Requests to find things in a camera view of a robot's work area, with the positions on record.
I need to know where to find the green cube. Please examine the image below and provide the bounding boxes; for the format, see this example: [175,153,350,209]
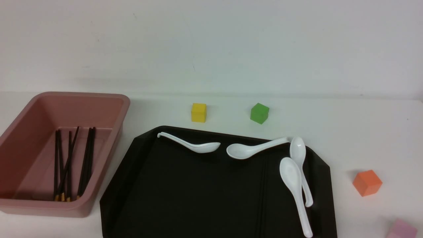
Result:
[250,103,270,124]

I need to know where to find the black chopstick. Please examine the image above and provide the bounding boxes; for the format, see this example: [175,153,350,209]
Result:
[76,128,92,200]
[57,129,65,202]
[66,131,73,202]
[53,131,59,201]
[80,127,96,197]

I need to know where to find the black chopstick middle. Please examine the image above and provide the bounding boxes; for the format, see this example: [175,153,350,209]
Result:
[66,131,73,202]

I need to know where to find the white spoon lower right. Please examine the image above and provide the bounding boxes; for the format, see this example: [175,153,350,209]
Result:
[279,157,313,238]

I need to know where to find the black chopstick rightmost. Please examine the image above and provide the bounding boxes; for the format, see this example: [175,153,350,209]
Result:
[80,127,96,197]

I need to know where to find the black chopstick leftmost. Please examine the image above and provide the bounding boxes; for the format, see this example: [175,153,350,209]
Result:
[53,131,59,201]

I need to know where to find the white spoon centre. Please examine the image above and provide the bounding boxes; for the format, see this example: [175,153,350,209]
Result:
[226,137,291,160]

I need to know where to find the yellow cube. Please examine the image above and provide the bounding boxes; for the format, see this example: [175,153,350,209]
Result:
[191,103,207,123]

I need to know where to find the orange cube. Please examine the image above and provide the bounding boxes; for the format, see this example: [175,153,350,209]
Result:
[353,169,383,196]

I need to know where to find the white spoon far left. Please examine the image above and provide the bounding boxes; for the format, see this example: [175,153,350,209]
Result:
[157,132,221,153]

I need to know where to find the pink plastic bin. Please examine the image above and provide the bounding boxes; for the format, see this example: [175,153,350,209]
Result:
[0,92,130,218]

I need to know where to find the pink cube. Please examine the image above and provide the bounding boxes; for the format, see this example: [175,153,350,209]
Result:
[386,219,418,238]

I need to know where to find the black plastic tray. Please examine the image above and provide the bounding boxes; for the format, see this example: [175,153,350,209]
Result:
[99,125,338,238]

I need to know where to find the black chopstick slanted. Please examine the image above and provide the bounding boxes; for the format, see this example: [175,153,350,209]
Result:
[54,126,80,202]

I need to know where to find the white spoon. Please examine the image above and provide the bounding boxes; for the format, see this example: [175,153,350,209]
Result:
[279,157,313,238]
[226,137,291,160]
[157,132,221,153]
[289,137,313,207]

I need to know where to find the white spoon upper right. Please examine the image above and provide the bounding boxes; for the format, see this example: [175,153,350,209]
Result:
[289,137,313,207]

